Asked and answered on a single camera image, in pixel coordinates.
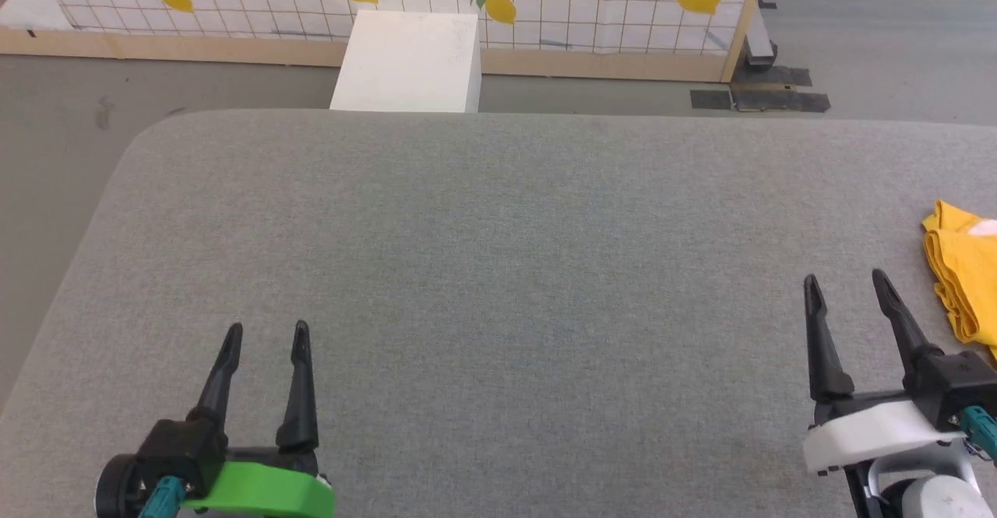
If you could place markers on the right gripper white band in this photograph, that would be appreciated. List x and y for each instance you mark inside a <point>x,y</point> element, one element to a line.
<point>872,428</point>

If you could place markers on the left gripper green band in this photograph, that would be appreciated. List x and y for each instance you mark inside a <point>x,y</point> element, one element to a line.
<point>265,491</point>

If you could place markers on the yellow tiger face garment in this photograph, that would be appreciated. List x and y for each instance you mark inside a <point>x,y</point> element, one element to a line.
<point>970,276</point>

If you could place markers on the grey fabric sofa surface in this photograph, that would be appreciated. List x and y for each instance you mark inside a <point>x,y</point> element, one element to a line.
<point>467,269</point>

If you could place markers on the black floor tape patches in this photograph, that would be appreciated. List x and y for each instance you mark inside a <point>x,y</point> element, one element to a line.
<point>779,99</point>

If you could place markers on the grey metal stand foot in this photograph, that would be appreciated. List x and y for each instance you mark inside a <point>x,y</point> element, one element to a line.
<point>759,43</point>

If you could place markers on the white box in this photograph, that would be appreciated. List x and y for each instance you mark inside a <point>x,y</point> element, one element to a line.
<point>409,62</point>

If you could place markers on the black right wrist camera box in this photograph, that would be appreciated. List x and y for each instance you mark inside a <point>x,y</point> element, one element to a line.
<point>958,385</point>

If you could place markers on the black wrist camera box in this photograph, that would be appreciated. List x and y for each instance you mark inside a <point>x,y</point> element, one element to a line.
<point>175,456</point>
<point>958,385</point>

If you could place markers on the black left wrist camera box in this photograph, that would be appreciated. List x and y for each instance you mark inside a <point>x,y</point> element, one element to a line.
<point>175,456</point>

